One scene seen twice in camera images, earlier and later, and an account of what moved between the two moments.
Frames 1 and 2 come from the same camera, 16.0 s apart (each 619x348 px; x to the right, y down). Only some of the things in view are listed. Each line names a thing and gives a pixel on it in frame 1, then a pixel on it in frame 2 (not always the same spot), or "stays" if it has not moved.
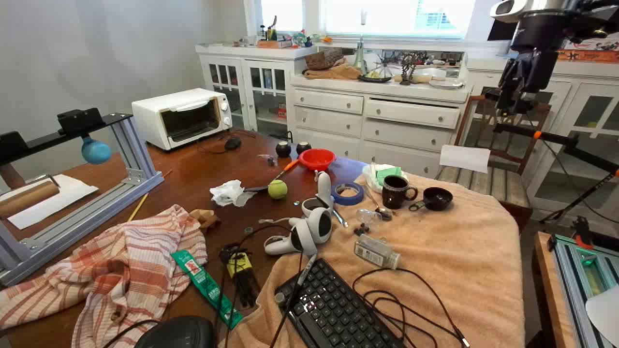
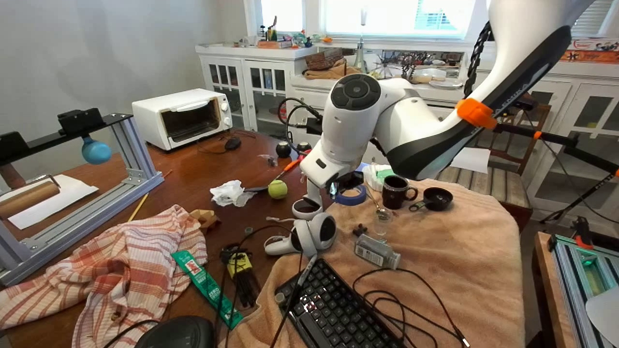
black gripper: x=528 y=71 to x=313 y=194
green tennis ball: x=276 y=189 stays
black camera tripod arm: x=574 y=152 stays
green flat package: x=228 y=312 stays
